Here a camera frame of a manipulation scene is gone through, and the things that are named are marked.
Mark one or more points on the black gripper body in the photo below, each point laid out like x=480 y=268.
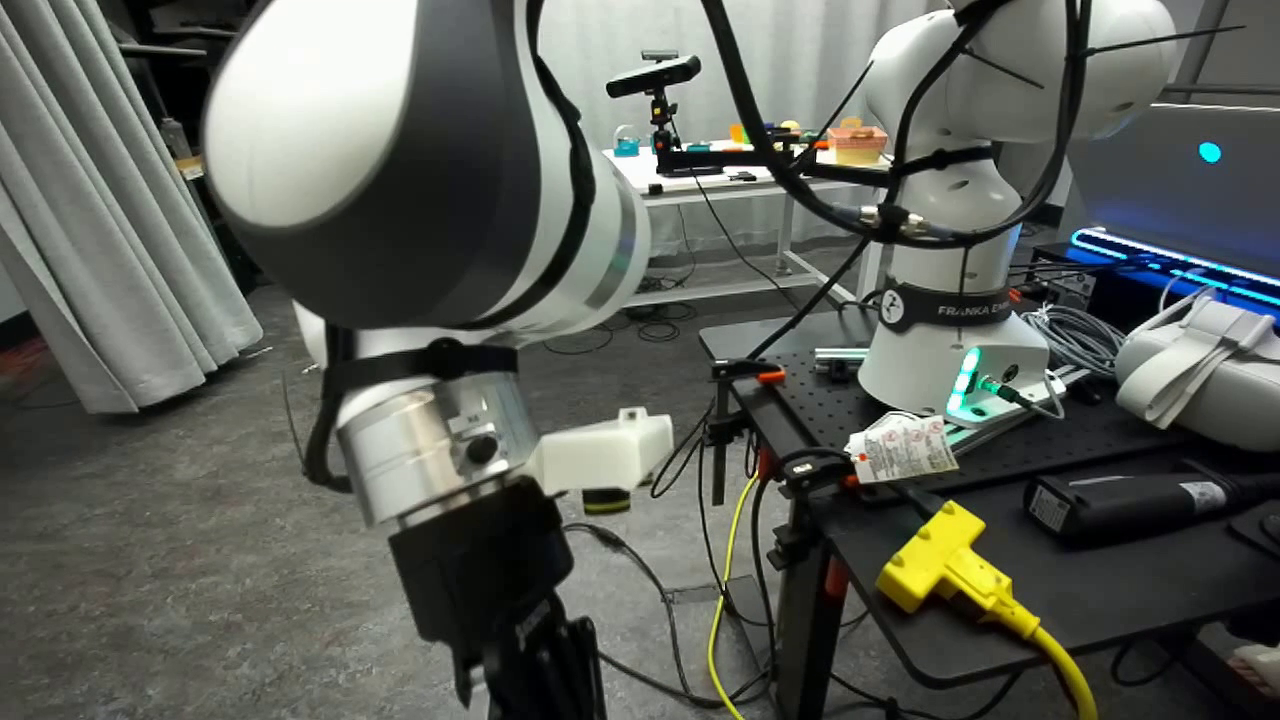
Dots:
x=484 y=575

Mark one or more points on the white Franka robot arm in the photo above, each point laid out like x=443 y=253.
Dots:
x=402 y=134

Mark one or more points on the black clamp with orange tip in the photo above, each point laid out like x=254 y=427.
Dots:
x=726 y=413

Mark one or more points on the white red printed packet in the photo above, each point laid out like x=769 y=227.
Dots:
x=903 y=447

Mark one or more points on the white metal table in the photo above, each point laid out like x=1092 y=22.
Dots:
x=720 y=184

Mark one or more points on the small blue toy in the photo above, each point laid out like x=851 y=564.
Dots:
x=625 y=141

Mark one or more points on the yellow power splitter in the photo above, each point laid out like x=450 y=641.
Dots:
x=943 y=552

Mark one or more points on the yellow green toy block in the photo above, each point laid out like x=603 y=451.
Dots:
x=741 y=134

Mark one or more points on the grey pleated curtain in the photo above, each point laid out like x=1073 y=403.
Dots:
x=94 y=242

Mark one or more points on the orange toy basket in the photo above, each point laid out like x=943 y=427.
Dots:
x=857 y=141

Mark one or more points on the dark storage shelves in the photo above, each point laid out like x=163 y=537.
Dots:
x=173 y=55

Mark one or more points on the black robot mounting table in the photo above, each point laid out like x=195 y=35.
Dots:
x=1134 y=584

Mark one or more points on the black power brick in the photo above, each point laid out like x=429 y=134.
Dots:
x=1134 y=504

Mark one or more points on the white VR headset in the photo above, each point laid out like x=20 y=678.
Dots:
x=1201 y=372

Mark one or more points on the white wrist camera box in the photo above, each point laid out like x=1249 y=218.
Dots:
x=603 y=451

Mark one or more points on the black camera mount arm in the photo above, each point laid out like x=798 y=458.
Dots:
x=720 y=162

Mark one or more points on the black stereo camera bar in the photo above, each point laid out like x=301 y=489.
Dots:
x=653 y=72

